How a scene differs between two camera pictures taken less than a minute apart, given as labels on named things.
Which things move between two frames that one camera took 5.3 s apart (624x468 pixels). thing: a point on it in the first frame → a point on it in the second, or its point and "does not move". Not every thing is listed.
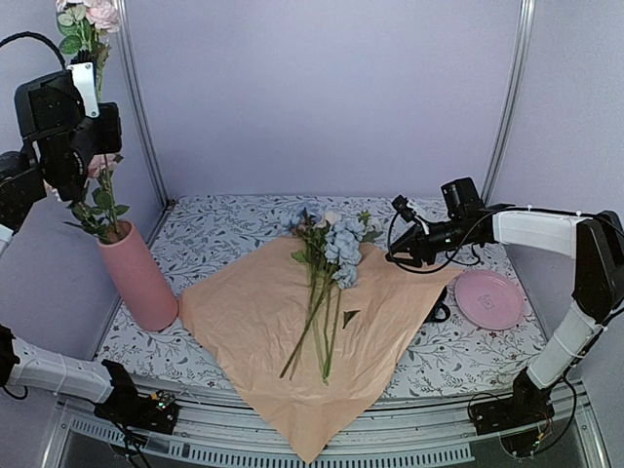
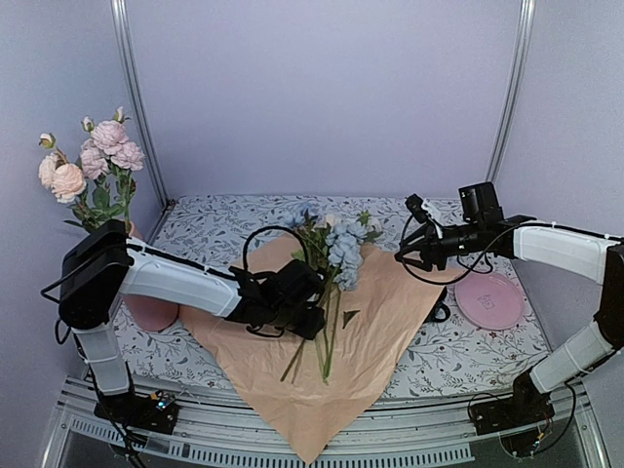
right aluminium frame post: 521,51 does not move
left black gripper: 112,135 → 312,330
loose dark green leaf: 348,316 does not move
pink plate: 488,300 does not move
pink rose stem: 84,26 → 108,146
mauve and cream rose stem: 316,232 does not move
